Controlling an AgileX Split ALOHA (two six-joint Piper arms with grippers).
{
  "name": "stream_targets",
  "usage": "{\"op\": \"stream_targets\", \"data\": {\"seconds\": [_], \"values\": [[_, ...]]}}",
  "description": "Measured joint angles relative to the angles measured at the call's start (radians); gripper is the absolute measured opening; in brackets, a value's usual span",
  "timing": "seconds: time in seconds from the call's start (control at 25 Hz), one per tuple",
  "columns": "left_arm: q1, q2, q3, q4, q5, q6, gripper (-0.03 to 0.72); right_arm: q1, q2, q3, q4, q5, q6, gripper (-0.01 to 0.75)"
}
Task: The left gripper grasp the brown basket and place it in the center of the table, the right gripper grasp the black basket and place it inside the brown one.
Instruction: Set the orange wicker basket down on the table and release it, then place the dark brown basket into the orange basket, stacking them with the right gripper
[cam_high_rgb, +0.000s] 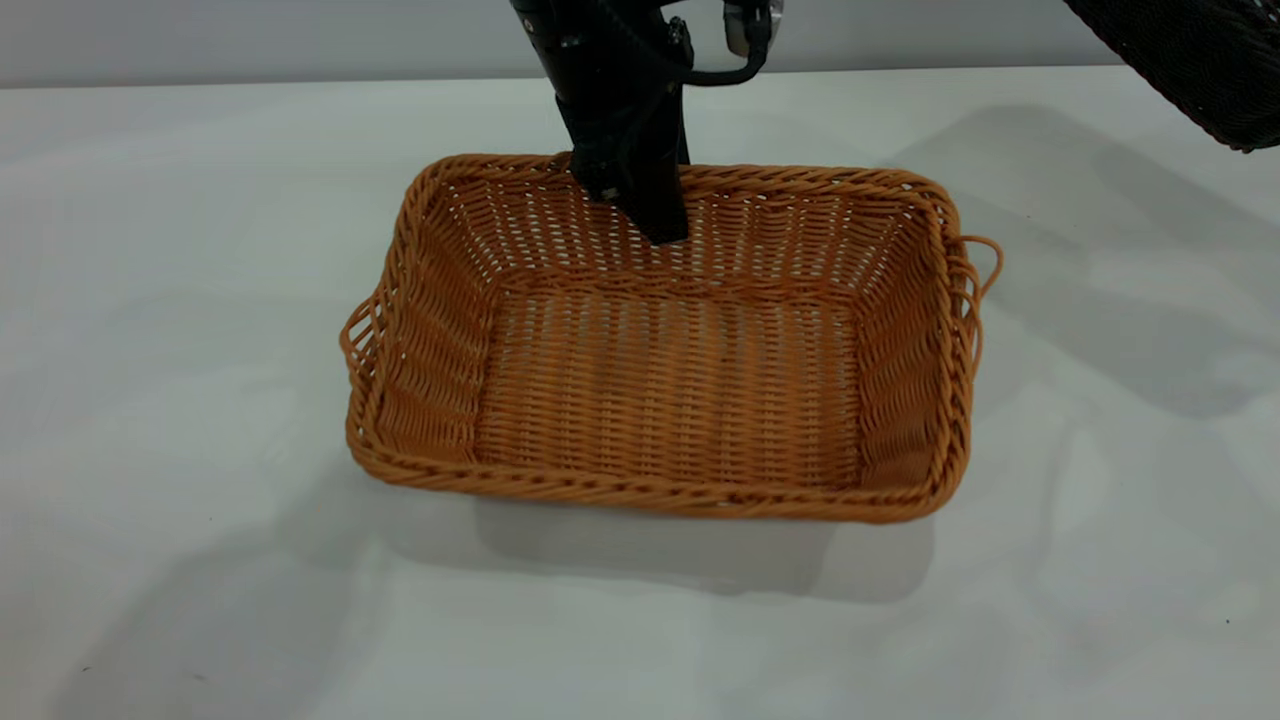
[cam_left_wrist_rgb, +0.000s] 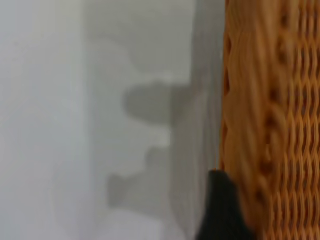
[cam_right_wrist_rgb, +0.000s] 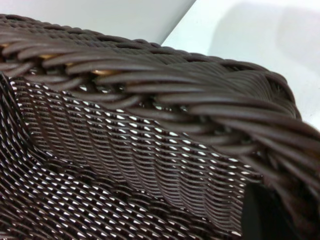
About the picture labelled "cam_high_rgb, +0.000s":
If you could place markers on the dark brown wicker basket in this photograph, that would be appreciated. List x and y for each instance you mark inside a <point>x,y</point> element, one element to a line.
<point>1200,60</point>

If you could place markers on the orange wicker basket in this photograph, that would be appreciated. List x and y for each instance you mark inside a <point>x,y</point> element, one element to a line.
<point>680,400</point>

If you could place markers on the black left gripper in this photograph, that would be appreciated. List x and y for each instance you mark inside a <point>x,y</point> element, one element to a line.
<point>610,80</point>

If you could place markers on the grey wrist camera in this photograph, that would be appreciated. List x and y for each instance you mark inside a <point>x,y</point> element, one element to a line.
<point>750,25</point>

